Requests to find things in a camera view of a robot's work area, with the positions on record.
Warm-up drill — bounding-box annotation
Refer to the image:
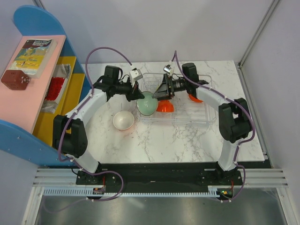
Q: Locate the white bottom bowl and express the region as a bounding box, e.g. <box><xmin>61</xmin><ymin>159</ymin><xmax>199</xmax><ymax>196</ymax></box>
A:
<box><xmin>112</xmin><ymin>111</ymin><xmax>135</xmax><ymax>130</ymax></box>

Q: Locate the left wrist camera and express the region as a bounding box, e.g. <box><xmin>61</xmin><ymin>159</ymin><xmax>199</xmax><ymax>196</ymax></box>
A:
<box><xmin>129</xmin><ymin>68</ymin><xmax>143</xmax><ymax>86</ymax></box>

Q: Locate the white cable duct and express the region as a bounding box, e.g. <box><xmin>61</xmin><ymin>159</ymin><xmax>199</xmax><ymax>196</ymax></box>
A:
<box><xmin>44</xmin><ymin>187</ymin><xmax>220</xmax><ymax>198</ymax></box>

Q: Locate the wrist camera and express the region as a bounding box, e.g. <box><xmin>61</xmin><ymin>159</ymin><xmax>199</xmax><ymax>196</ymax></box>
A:
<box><xmin>129</xmin><ymin>68</ymin><xmax>143</xmax><ymax>86</ymax></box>
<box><xmin>163</xmin><ymin>64</ymin><xmax>174</xmax><ymax>75</ymax></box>

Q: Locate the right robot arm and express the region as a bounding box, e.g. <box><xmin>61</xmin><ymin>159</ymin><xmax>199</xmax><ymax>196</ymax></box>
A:
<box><xmin>152</xmin><ymin>63</ymin><xmax>254</xmax><ymax>185</ymax></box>

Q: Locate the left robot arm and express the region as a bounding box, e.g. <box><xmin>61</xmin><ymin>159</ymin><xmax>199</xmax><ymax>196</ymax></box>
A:
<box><xmin>52</xmin><ymin>66</ymin><xmax>144</xmax><ymax>184</ymax></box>

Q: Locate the pale green ceramic bowl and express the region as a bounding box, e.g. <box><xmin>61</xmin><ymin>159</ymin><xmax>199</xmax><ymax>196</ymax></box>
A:
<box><xmin>136</xmin><ymin>91</ymin><xmax>158</xmax><ymax>116</ymax></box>

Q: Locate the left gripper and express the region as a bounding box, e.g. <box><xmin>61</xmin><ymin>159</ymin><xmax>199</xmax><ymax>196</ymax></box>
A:
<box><xmin>113</xmin><ymin>79</ymin><xmax>144</xmax><ymax>102</ymax></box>

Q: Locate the aluminium frame post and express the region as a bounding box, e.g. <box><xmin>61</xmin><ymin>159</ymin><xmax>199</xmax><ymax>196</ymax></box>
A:
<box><xmin>238</xmin><ymin>0</ymin><xmax>281</xmax><ymax>68</ymax></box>

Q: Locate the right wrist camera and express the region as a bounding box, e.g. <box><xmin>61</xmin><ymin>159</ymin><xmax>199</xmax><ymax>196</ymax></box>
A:
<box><xmin>163</xmin><ymin>64</ymin><xmax>174</xmax><ymax>75</ymax></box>

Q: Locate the blue pink yellow shelf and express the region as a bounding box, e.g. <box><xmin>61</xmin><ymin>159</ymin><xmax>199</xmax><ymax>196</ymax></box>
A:
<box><xmin>0</xmin><ymin>5</ymin><xmax>93</xmax><ymax>168</ymax></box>

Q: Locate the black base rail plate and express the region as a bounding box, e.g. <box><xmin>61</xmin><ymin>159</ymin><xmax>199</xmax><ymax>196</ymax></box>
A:
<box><xmin>76</xmin><ymin>163</ymin><xmax>242</xmax><ymax>193</ymax></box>

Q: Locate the paperback book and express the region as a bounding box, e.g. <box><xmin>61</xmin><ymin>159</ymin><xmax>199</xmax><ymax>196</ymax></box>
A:
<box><xmin>8</xmin><ymin>39</ymin><xmax>57</xmax><ymax>79</ymax></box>

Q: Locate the grey patterned cloth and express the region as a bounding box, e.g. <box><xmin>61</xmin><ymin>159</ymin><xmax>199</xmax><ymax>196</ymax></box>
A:
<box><xmin>57</xmin><ymin>64</ymin><xmax>71</xmax><ymax>79</ymax></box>

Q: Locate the red white book on shelf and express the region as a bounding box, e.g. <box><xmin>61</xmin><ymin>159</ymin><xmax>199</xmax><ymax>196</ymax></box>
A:
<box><xmin>45</xmin><ymin>77</ymin><xmax>65</xmax><ymax>101</ymax></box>

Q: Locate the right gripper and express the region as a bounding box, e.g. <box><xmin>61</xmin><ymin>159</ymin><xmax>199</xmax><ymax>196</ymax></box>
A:
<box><xmin>152</xmin><ymin>74</ymin><xmax>188</xmax><ymax>102</ymax></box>

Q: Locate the dark red box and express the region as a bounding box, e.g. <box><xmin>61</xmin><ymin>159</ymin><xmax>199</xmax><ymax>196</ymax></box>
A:
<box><xmin>1</xmin><ymin>70</ymin><xmax>31</xmax><ymax>90</ymax></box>

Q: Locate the orange bowl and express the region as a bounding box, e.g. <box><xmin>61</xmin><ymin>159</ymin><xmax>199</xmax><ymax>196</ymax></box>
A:
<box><xmin>156</xmin><ymin>100</ymin><xmax>174</xmax><ymax>113</ymax></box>
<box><xmin>188</xmin><ymin>94</ymin><xmax>203</xmax><ymax>103</ymax></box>

